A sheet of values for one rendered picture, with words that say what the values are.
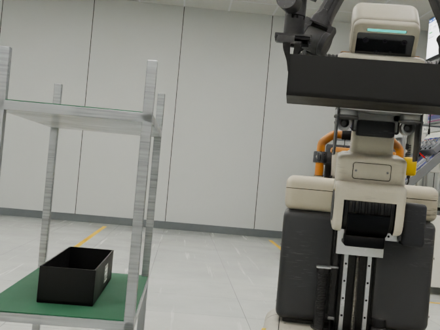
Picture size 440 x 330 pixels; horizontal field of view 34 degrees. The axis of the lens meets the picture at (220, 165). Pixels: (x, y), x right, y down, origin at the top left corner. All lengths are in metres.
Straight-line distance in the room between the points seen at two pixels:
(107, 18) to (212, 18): 1.40
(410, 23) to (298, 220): 0.79
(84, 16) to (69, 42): 0.40
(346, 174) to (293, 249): 0.41
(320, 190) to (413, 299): 0.50
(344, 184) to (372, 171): 0.11
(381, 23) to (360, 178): 0.49
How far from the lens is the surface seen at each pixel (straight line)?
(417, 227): 2.46
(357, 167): 2.33
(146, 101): 2.07
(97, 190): 9.68
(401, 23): 2.33
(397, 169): 2.35
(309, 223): 2.59
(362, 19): 2.33
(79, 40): 9.86
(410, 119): 2.26
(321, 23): 2.28
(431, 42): 6.49
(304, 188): 2.59
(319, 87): 1.93
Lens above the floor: 0.79
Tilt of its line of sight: 1 degrees up
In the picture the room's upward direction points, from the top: 5 degrees clockwise
